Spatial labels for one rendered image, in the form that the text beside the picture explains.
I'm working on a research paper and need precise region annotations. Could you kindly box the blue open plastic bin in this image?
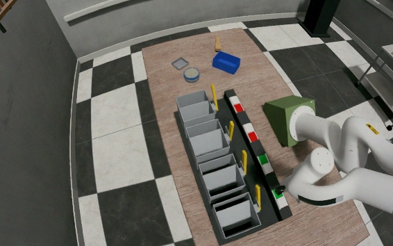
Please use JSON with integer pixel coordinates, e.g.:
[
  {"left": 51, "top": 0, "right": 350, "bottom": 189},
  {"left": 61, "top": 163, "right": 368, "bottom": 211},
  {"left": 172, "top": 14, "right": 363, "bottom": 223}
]
[{"left": 212, "top": 51, "right": 241, "bottom": 75}]

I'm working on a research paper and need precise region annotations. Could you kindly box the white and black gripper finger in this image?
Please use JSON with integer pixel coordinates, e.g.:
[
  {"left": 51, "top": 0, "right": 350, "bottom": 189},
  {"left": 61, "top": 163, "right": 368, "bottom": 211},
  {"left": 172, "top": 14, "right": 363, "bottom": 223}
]
[{"left": 275, "top": 185, "right": 285, "bottom": 196}]

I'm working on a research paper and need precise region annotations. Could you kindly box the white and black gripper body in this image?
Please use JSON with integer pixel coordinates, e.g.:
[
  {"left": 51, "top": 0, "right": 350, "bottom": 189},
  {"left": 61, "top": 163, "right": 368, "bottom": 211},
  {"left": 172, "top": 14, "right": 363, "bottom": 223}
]
[{"left": 280, "top": 174, "right": 292, "bottom": 192}]

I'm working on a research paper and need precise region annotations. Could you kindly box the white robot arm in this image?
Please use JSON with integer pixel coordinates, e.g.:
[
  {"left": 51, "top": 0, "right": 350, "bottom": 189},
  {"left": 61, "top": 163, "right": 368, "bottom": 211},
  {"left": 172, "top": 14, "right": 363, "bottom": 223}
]
[{"left": 287, "top": 106, "right": 393, "bottom": 215}]

